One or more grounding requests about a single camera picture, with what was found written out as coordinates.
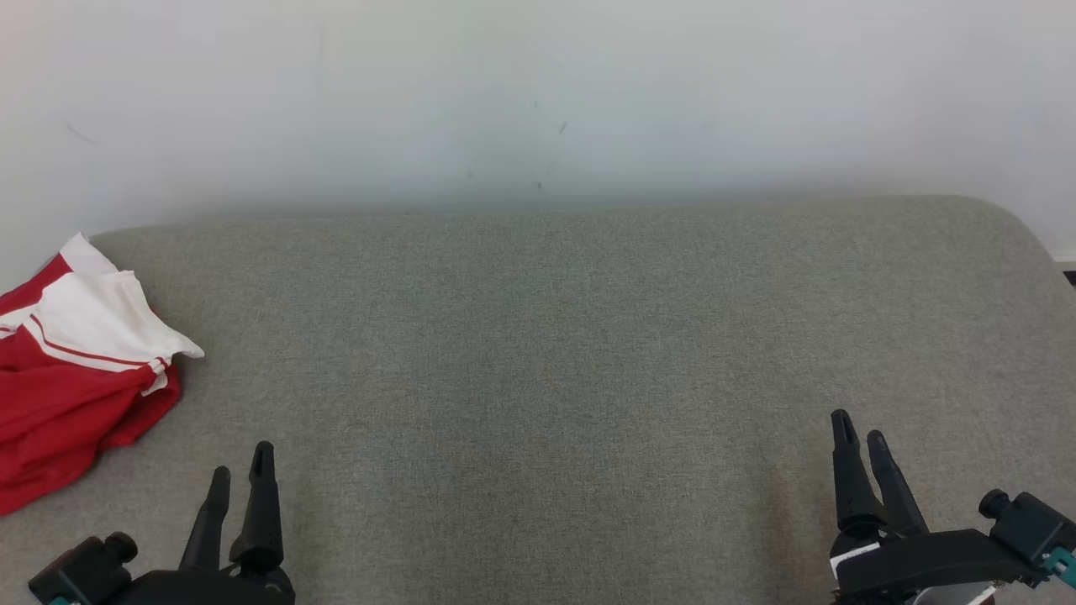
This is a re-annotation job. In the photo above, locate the grey fabric sofa seat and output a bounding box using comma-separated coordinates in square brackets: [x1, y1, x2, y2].
[0, 195, 1076, 605]

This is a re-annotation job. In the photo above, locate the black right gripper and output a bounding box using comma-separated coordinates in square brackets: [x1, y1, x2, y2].
[829, 409, 1045, 605]

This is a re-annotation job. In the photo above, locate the red and white jersey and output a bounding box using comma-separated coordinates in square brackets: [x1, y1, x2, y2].
[0, 233, 205, 517]

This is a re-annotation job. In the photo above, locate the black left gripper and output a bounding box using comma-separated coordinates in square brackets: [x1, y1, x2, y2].
[108, 441, 297, 605]

